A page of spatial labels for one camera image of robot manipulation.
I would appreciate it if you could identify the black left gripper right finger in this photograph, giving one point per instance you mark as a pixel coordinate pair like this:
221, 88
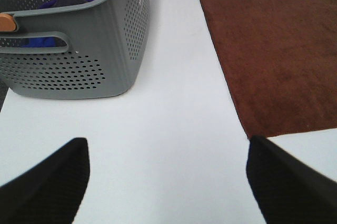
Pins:
285, 189

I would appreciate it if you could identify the grey perforated laundry basket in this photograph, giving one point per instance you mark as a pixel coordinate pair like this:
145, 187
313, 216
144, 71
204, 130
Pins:
105, 43

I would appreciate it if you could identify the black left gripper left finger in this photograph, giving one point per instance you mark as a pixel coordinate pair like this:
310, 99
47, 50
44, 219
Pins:
52, 190

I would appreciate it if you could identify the brown towel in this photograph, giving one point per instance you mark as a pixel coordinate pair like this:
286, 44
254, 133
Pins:
279, 61

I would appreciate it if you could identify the wooden basket handle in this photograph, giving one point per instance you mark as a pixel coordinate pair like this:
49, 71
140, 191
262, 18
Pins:
7, 23

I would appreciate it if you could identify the dark purple towel in basket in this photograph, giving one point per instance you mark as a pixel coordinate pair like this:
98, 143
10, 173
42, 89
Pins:
61, 3

